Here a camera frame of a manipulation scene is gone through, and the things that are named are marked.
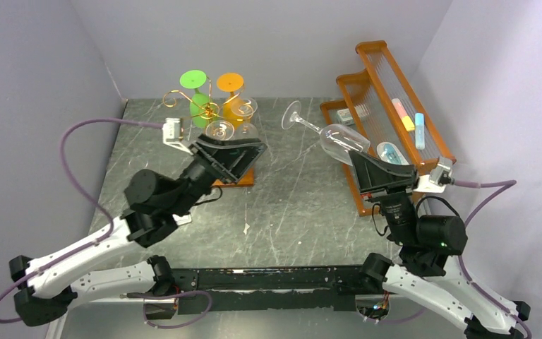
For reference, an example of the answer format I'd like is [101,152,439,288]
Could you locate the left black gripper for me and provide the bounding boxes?
[171,135,270,218]

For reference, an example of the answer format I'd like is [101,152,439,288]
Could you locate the clear wine glass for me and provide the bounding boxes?
[231,97,258,139]
[205,119,235,141]
[281,100,371,166]

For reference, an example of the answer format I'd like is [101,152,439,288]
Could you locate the orange plastic wine glass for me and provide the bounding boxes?
[216,73,244,128]

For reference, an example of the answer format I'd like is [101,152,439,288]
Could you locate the green plastic wine glass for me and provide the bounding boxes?
[179,69,219,130]

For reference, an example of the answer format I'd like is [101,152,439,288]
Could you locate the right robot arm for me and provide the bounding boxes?
[349,150,532,338]

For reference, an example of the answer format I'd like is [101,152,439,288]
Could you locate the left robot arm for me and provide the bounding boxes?
[9,135,267,327]

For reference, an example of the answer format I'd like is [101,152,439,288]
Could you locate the orange wooden shelf rack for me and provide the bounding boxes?
[320,40,457,217]

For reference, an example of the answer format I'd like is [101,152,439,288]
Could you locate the pink yellow highlighter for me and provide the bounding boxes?
[391,98,415,132]

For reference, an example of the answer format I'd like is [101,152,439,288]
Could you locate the small white box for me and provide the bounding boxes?
[336,108,355,126]

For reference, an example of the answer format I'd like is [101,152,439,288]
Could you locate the light blue highlighter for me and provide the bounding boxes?
[414,112,426,150]

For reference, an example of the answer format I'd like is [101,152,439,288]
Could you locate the flat blister pack on table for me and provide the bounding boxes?
[173,214,192,226]

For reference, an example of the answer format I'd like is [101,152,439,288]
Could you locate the gold wire glass rack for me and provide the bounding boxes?
[161,77,256,188]

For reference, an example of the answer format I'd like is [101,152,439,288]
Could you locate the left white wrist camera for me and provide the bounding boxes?
[162,117,192,154]

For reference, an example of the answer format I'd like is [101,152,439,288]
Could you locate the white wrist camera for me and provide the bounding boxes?
[413,157,454,194]
[162,117,192,154]

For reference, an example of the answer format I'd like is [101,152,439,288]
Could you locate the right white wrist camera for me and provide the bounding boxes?
[413,157,454,194]

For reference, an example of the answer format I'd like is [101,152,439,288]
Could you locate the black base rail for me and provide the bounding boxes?
[151,265,384,314]

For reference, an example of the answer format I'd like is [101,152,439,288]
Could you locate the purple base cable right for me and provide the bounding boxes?
[362,304,426,326]

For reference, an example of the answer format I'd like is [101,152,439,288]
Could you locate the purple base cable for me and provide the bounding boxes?
[121,290,213,330]
[362,304,426,326]

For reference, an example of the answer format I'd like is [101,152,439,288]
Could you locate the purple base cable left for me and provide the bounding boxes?
[121,290,213,330]

